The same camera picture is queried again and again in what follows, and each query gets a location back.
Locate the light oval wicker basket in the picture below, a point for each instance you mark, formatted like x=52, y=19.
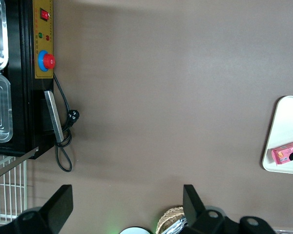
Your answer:
x=166, y=219

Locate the pink snack packet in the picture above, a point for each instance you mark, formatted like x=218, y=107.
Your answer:
x=286, y=153

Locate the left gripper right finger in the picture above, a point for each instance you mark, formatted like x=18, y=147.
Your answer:
x=197, y=219

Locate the black sealing machine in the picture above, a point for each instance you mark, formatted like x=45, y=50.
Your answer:
x=24, y=73

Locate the cream plastic tray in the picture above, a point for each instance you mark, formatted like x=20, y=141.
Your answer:
x=288, y=117

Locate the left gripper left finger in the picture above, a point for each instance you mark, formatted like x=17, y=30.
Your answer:
x=51, y=214

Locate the aluminium foil tray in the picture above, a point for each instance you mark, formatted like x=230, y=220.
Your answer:
x=179, y=228

